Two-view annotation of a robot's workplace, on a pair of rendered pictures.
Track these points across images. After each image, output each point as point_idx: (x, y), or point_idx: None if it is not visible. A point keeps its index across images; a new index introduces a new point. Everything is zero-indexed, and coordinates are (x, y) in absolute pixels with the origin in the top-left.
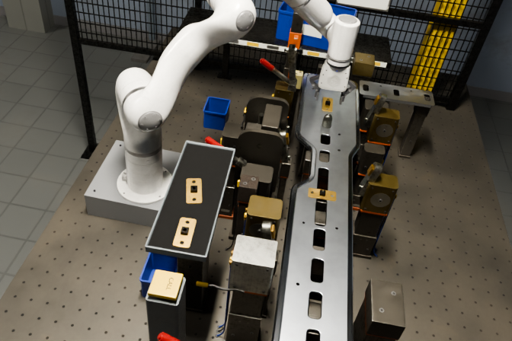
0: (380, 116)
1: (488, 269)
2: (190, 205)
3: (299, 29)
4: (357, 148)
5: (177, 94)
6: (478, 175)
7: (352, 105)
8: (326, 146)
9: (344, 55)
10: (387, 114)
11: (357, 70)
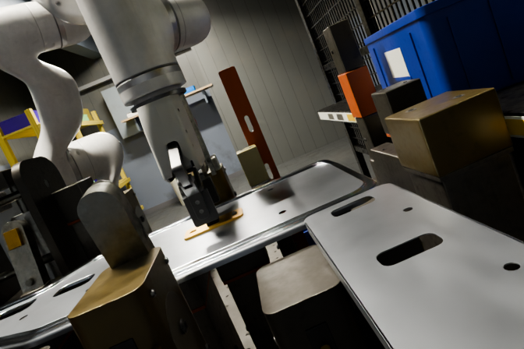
0: (96, 279)
1: None
2: None
3: (340, 63)
4: (19, 342)
5: (51, 153)
6: None
7: (228, 241)
8: (46, 297)
9: (108, 71)
10: (107, 282)
11: (401, 149)
